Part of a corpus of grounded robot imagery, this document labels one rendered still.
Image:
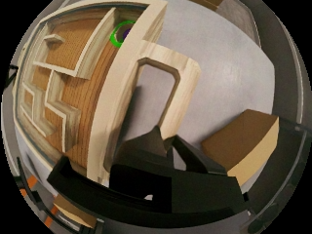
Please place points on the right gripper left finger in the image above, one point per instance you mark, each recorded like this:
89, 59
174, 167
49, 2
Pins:
149, 146

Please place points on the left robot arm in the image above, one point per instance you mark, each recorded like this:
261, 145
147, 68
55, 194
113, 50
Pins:
20, 184

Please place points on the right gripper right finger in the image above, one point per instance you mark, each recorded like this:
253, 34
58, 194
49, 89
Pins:
195, 160

